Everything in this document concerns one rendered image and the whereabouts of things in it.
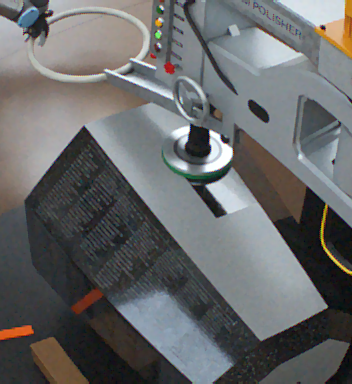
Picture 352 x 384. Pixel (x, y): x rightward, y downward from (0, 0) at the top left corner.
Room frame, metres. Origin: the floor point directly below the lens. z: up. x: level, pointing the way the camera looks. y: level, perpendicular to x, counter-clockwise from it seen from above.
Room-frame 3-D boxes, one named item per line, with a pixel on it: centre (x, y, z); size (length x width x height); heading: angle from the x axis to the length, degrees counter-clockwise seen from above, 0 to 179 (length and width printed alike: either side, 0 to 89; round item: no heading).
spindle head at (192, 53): (2.06, -0.11, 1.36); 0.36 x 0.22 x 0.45; 42
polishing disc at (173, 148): (2.12, -0.06, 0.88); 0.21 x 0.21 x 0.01
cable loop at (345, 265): (1.63, -0.49, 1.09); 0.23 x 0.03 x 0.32; 42
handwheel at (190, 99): (1.95, -0.05, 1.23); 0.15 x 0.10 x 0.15; 42
